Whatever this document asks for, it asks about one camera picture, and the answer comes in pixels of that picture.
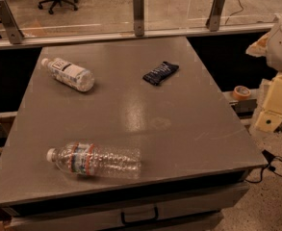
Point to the left metal glass bracket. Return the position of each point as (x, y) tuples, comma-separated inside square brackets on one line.
[(13, 32)]

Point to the middle metal glass bracket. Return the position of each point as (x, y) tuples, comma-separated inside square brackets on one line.
[(138, 14)]

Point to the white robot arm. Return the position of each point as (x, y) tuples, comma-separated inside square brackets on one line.
[(270, 47)]

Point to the clear bottle with white label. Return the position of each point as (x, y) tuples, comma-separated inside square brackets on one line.
[(70, 74)]

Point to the dark blue snack packet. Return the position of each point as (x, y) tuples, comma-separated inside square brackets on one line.
[(157, 75)]

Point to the clear bottle with red-blue label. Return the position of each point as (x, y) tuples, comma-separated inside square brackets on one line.
[(88, 159)]

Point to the right metal glass bracket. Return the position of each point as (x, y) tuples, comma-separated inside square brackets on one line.
[(213, 20)]

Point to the roll of orange tape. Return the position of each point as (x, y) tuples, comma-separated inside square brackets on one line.
[(241, 93)]

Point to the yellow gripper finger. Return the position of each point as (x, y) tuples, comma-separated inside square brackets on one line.
[(270, 116)]

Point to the metal rail barrier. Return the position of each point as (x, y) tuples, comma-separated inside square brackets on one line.
[(152, 34)]

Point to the metal glass bracket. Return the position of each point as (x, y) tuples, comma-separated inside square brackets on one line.
[(213, 20), (13, 32), (138, 14)]

